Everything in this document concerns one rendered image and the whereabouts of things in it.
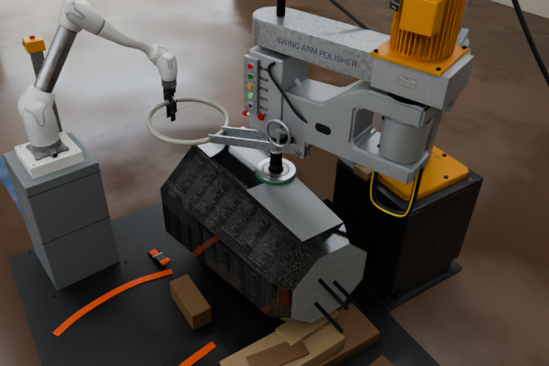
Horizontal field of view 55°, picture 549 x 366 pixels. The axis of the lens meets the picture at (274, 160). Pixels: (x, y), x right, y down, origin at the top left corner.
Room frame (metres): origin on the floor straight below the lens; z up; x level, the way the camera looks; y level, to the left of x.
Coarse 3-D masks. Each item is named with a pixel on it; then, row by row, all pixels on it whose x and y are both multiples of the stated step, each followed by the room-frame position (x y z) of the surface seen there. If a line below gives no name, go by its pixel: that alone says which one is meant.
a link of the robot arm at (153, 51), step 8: (104, 24) 2.63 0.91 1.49; (104, 32) 2.62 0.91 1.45; (112, 32) 2.65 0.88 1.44; (112, 40) 2.65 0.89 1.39; (120, 40) 2.67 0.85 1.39; (128, 40) 2.72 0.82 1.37; (136, 40) 2.81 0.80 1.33; (136, 48) 2.82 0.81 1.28; (144, 48) 2.87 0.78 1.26; (152, 48) 2.90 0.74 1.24; (160, 48) 2.92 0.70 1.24; (152, 56) 2.88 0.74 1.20
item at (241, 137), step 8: (224, 128) 2.55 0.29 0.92; (232, 128) 2.51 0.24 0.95; (240, 128) 2.48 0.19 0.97; (208, 136) 2.47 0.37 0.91; (216, 136) 2.43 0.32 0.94; (224, 136) 2.40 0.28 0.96; (232, 136) 2.48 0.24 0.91; (240, 136) 2.46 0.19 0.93; (248, 136) 2.44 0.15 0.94; (256, 136) 2.41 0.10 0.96; (264, 136) 2.38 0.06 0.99; (224, 144) 2.40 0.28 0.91; (232, 144) 2.37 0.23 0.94; (240, 144) 2.33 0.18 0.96; (248, 144) 2.30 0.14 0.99; (256, 144) 2.27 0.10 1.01; (264, 144) 2.24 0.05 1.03; (272, 144) 2.21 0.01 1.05; (280, 144) 2.18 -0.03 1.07; (280, 152) 2.18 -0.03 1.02; (288, 152) 2.15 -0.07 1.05; (296, 152) 2.08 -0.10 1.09
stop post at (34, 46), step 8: (24, 40) 3.35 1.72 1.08; (32, 40) 3.35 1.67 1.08; (40, 40) 3.36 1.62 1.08; (32, 48) 3.32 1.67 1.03; (40, 48) 3.35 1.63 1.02; (32, 56) 3.34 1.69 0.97; (40, 56) 3.36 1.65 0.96; (32, 64) 3.39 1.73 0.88; (40, 64) 3.36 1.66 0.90; (56, 112) 3.37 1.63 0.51; (56, 120) 3.36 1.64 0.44
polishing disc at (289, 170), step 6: (264, 162) 2.33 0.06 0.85; (288, 162) 2.33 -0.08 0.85; (258, 168) 2.27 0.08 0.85; (264, 168) 2.27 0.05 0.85; (288, 168) 2.27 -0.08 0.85; (294, 168) 2.27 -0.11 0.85; (258, 174) 2.21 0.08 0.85; (264, 174) 2.22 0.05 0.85; (270, 174) 2.22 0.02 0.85; (276, 174) 2.22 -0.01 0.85; (282, 174) 2.22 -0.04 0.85; (288, 174) 2.22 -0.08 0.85; (294, 174) 2.23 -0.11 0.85; (264, 180) 2.18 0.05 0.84; (270, 180) 2.17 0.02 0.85; (276, 180) 2.17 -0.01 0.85; (282, 180) 2.17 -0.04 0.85; (288, 180) 2.19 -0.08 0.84
